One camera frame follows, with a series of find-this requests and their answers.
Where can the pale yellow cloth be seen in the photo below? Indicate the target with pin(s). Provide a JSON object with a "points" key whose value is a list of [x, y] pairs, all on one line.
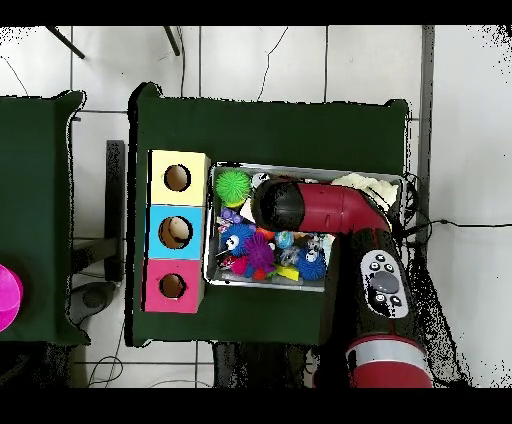
{"points": [[372, 188]]}

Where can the wooden box three holes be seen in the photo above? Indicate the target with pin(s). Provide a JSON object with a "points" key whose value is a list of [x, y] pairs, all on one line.
{"points": [[174, 208]]}

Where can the dark blue spiky ball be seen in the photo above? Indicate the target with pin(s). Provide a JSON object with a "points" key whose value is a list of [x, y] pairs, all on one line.
{"points": [[237, 238]]}

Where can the plain green spiky ball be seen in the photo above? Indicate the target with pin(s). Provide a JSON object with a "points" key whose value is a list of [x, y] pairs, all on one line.
{"points": [[232, 186]]}

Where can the blue globe ball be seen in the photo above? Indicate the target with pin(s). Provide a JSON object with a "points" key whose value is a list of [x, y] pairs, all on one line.
{"points": [[284, 239]]}

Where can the purple spiky toy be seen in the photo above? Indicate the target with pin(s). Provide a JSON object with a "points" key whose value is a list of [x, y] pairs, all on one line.
{"points": [[258, 254]]}

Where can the blue spiky ball with eyes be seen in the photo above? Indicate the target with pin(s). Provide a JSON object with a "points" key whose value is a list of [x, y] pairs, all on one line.
{"points": [[310, 264]]}

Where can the black flat panel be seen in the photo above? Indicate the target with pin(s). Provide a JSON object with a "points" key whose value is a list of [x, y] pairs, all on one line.
{"points": [[115, 200]]}

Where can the black tripod leg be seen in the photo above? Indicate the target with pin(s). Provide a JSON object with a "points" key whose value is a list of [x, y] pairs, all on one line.
{"points": [[64, 42], [172, 40]]}

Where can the dark green side table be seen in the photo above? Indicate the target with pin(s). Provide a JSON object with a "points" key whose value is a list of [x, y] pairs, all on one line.
{"points": [[48, 200]]}

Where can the magenta round disc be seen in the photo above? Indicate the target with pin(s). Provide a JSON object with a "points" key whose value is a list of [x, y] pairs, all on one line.
{"points": [[6, 296]]}

